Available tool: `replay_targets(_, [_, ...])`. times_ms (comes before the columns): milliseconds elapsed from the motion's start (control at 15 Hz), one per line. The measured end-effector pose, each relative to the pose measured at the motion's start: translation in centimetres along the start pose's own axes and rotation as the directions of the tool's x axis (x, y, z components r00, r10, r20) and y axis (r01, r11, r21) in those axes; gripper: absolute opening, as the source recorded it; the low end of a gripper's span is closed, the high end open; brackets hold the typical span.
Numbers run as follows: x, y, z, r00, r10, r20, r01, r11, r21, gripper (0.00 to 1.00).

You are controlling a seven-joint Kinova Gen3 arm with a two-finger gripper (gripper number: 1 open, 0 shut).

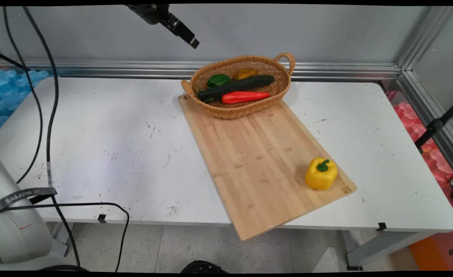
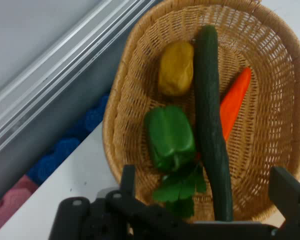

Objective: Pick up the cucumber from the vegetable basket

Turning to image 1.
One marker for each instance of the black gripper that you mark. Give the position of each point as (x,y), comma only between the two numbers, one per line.
(149,13)

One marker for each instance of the dark green cucumber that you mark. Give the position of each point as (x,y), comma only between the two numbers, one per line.
(236,85)

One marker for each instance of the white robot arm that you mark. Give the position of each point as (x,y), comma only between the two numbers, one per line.
(15,234)

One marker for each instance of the green bell pepper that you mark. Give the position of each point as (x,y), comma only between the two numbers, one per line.
(218,80)

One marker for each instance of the orange bell pepper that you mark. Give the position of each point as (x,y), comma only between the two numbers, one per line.
(245,73)

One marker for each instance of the long red pepper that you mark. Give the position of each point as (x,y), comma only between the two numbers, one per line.
(243,97)

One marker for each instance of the woven wicker basket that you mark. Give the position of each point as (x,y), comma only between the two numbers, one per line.
(245,109)

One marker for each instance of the bamboo cutting board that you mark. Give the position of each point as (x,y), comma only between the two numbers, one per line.
(261,165)

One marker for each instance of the blue foam mat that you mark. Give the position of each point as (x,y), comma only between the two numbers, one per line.
(7,96)

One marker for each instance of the yellow bell pepper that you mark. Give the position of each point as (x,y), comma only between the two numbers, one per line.
(320,177)

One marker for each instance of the black tape piece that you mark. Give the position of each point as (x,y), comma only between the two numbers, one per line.
(381,226)
(102,218)

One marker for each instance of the black round object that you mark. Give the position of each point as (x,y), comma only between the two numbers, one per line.
(203,267)

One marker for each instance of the grey table leg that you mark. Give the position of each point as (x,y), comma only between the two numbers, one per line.
(380,248)
(59,240)

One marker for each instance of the black tripod stand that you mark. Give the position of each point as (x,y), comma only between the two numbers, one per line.
(436,125)

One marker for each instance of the pink foam mat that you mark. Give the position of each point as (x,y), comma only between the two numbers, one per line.
(436,154)

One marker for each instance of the aluminium frame rail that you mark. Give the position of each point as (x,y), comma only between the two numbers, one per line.
(430,115)
(422,38)
(134,69)

